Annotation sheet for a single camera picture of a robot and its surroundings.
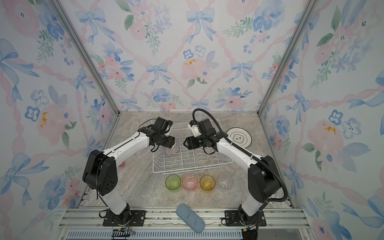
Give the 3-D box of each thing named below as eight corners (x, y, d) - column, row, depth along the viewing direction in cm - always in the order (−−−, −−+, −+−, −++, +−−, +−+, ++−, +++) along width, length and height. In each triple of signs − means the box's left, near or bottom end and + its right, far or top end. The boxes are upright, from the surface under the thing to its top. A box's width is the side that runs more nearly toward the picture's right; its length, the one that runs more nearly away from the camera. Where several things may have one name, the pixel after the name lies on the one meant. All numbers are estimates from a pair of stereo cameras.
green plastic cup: (166, 190, 85) (164, 185, 78) (168, 179, 88) (166, 174, 82) (180, 190, 85) (179, 185, 78) (181, 179, 88) (180, 174, 82)
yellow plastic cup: (205, 196, 83) (206, 191, 76) (198, 184, 87) (199, 178, 80) (215, 189, 85) (217, 183, 78) (208, 178, 89) (209, 172, 82)
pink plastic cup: (182, 190, 84) (181, 186, 79) (183, 178, 89) (182, 174, 83) (198, 190, 85) (198, 186, 79) (197, 179, 89) (198, 174, 83)
